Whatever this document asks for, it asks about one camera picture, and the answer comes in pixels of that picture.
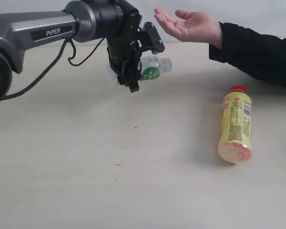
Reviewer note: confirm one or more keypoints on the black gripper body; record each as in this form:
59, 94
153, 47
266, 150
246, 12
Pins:
124, 59

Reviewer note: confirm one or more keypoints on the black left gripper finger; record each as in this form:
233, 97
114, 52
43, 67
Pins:
133, 86

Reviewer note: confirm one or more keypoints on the clear bottle green white label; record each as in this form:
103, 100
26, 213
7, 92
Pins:
149, 68

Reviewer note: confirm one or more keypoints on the yellow juice bottle red cap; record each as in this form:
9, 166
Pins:
234, 145

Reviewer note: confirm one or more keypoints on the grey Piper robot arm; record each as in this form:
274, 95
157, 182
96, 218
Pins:
80, 20

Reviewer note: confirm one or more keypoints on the black sleeved forearm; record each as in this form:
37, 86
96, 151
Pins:
261, 56

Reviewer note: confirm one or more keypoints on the person's open hand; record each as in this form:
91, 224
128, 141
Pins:
186, 26

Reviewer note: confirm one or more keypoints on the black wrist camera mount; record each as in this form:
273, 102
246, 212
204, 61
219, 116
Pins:
149, 39

